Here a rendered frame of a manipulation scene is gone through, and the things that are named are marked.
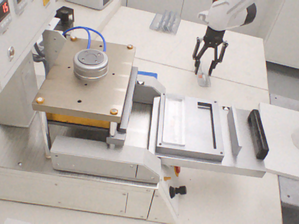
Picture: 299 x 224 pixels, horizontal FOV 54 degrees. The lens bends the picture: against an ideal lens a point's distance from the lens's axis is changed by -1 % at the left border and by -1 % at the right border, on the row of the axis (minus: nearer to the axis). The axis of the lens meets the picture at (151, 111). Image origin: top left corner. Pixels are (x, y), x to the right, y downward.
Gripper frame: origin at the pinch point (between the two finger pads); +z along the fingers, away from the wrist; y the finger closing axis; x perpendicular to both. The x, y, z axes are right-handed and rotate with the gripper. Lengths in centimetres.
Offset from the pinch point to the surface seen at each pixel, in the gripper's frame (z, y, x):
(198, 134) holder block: -20, -14, -59
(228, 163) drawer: -17, -6, -65
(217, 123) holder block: -20, -8, -55
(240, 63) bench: 4.7, 21.8, 14.6
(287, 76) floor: 80, 117, 121
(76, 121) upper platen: -25, -43, -63
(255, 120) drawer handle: -21, 2, -53
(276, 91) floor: 80, 98, 95
